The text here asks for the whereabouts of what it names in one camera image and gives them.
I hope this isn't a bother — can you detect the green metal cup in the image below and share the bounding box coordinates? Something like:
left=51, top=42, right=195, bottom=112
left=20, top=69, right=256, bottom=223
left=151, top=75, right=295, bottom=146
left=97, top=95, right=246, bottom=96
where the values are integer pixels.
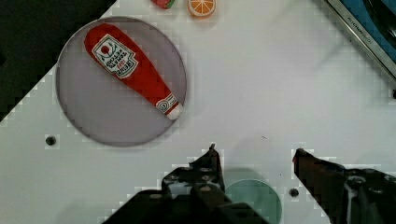
left=226, top=179, right=282, bottom=224

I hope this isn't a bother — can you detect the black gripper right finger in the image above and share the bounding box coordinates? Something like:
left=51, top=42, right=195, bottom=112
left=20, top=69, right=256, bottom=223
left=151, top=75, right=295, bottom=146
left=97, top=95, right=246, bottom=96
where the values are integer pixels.
left=292, top=148, right=396, bottom=224

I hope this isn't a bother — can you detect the silver toaster oven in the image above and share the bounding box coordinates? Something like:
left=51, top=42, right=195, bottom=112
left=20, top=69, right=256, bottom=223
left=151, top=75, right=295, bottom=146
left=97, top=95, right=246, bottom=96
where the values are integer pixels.
left=322, top=0, right=396, bottom=80

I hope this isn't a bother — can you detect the red plush ketchup bottle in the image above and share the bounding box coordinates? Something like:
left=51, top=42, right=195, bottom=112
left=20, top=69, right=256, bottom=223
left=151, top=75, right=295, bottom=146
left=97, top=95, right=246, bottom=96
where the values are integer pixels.
left=84, top=23, right=183, bottom=120

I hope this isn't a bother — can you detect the orange slice toy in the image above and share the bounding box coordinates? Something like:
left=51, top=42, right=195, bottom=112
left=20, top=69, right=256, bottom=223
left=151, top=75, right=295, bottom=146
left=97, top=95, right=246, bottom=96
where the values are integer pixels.
left=187, top=0, right=217, bottom=18

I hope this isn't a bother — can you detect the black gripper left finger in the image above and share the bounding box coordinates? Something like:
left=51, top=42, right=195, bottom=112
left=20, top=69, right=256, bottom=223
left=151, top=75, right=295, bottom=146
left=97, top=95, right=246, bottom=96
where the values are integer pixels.
left=103, top=146, right=270, bottom=224

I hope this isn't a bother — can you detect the red strawberry toy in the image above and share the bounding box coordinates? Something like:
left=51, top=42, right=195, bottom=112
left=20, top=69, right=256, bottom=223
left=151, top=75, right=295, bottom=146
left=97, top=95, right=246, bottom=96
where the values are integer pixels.
left=151, top=0, right=175, bottom=9

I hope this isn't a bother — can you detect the grey round plate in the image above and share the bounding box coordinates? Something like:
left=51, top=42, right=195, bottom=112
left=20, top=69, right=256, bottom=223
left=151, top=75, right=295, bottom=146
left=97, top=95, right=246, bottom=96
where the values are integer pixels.
left=55, top=16, right=188, bottom=147

